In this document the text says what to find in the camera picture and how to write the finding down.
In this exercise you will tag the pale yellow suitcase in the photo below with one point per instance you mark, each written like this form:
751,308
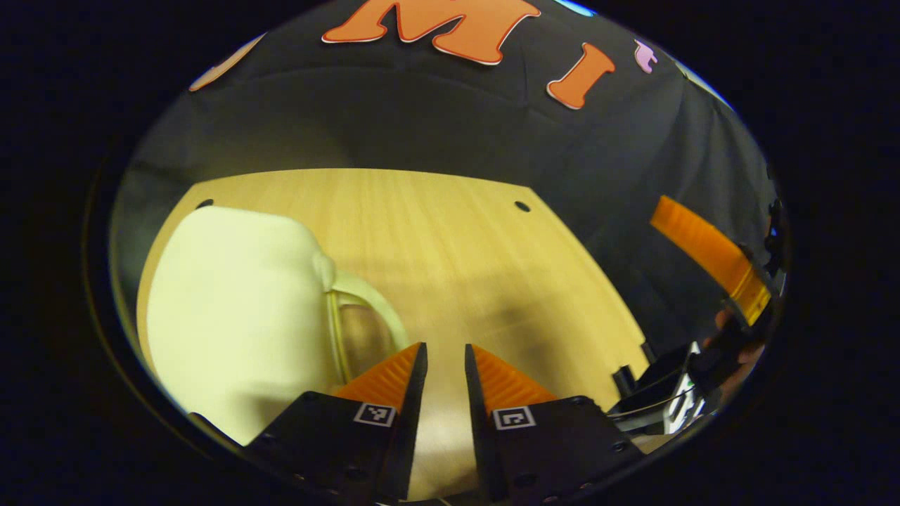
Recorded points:
239,316

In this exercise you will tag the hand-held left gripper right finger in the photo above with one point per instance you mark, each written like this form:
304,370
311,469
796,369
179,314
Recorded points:
479,422

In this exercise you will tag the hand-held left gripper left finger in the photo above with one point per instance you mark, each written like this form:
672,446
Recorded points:
408,422

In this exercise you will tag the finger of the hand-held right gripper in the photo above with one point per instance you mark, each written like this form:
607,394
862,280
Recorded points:
703,246

